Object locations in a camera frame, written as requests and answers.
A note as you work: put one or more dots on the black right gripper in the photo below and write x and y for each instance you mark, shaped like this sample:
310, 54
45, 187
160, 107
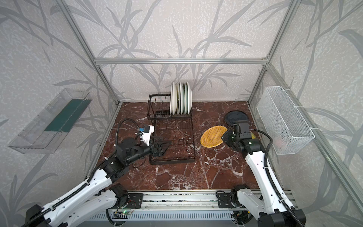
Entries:
225, 135

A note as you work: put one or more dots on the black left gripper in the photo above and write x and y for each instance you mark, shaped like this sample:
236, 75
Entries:
157, 152

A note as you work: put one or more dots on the black wire dish rack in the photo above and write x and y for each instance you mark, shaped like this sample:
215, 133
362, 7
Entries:
176, 128

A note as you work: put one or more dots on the orange woven plate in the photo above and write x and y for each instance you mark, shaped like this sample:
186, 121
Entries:
212, 137

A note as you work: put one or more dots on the dark blue oval plate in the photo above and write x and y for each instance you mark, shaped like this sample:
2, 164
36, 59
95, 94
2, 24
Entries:
235, 115

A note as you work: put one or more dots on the white plate green emblem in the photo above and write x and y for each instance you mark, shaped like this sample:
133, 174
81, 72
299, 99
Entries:
175, 103

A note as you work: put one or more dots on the white plate dark lettered rim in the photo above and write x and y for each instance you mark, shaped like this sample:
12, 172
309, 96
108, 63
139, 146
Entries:
182, 98

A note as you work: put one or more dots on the mint green flower plate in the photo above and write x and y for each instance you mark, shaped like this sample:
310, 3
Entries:
186, 96

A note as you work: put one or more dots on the orange sunburst plate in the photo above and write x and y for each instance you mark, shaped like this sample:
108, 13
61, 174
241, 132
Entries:
171, 100
189, 97

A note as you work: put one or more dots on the cream floral plate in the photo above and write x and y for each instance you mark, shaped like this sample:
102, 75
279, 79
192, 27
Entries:
178, 98

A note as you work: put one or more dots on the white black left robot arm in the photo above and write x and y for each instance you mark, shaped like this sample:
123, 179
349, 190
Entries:
99, 190

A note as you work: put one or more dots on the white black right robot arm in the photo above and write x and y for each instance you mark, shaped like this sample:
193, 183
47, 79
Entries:
263, 181

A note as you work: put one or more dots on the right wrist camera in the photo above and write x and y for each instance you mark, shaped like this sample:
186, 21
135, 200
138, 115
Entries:
242, 130

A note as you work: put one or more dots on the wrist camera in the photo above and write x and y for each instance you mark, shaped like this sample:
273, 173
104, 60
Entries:
242, 130
145, 134

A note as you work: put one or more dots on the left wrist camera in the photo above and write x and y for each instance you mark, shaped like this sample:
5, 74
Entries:
145, 134

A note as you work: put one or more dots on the white wire mesh basket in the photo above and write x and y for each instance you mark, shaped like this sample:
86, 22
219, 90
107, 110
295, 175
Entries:
283, 121

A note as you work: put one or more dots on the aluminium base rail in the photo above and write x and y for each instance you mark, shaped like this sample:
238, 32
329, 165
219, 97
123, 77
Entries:
181, 201

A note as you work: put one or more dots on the clear plastic wall bin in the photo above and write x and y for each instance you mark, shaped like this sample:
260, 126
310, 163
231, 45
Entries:
48, 130

